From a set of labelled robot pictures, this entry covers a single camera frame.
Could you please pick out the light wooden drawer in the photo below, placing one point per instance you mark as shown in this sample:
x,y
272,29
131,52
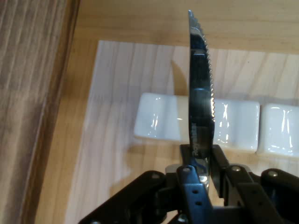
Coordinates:
x,y
140,23

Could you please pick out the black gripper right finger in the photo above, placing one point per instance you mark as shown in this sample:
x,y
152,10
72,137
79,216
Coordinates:
x,y
257,198

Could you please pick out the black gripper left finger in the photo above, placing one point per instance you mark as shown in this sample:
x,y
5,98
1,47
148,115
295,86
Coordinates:
x,y
187,193

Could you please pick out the translucent drawer liner sheet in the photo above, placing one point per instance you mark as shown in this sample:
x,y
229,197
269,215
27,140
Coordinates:
x,y
121,77

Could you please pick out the white ceramic cutlery rest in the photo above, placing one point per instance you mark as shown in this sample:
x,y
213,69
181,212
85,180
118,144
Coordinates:
x,y
161,119
278,130

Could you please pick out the dark brown wooden cabinet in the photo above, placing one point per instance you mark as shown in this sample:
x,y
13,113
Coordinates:
x,y
28,93

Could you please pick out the silver serrated table knife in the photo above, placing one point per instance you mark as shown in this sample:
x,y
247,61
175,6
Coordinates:
x,y
201,93

